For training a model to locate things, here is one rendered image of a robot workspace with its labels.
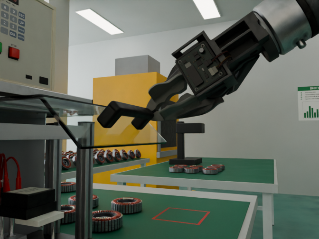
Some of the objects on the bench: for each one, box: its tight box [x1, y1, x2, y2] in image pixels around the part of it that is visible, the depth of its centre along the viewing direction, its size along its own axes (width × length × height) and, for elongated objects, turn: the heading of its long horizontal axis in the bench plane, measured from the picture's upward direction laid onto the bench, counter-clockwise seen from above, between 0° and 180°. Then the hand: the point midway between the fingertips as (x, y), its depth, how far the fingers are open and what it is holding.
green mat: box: [42, 188, 250, 239], centre depth 103 cm, size 94×61×1 cm
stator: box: [111, 197, 142, 214], centre depth 100 cm, size 11×11×4 cm
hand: (153, 113), depth 45 cm, fingers closed, pressing on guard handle
